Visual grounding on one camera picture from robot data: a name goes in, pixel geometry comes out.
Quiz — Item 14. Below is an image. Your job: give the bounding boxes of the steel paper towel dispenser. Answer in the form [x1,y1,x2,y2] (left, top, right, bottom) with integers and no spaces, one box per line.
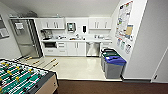
[66,22,76,33]

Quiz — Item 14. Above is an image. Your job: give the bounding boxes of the white wall cabinet several doors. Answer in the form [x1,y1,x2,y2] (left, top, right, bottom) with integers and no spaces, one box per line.
[88,17,113,30]

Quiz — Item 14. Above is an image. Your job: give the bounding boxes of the large colourful wall poster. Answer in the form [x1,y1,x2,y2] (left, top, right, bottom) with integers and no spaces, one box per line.
[114,0,134,42]

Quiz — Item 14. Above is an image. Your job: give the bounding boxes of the black microwave oven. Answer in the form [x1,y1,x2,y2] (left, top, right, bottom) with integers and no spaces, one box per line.
[43,41,58,49]

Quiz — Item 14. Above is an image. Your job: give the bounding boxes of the stainless steel dishwasher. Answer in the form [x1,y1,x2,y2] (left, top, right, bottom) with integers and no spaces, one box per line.
[85,41,101,57]

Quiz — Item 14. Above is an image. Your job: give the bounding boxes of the white paper note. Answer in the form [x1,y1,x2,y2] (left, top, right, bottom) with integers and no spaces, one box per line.
[14,22,24,30]

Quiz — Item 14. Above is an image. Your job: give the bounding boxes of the stainless steel refrigerator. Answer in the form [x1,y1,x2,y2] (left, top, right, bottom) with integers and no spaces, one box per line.
[9,18,44,59]

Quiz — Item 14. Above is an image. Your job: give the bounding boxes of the green foosball table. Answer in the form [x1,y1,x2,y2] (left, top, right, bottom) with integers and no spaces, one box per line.
[0,54,61,94]

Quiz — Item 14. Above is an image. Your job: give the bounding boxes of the small wall notice paper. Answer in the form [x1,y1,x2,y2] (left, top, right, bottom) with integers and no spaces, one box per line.
[120,39,127,51]
[116,37,123,48]
[125,43,133,55]

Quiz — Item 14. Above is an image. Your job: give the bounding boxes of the white drawer unit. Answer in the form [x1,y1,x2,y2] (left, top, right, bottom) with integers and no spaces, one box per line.
[99,40,113,51]
[43,41,68,57]

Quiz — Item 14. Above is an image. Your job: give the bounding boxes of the white sink base cabinet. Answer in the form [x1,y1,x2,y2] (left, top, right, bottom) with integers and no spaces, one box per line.
[66,41,87,57]

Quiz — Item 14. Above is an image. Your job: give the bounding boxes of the chrome faucet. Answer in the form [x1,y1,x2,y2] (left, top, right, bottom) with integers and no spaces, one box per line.
[75,33,80,40]

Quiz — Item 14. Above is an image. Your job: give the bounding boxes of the wall whiteboard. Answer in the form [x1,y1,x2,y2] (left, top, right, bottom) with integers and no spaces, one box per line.
[0,14,10,39]

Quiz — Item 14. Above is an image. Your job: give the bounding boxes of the black coffee machine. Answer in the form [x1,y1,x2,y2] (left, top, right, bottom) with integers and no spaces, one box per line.
[40,29,54,40]

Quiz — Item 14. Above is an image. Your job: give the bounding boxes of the grey bin blue lid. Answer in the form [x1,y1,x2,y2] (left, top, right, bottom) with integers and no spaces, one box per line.
[104,54,127,80]

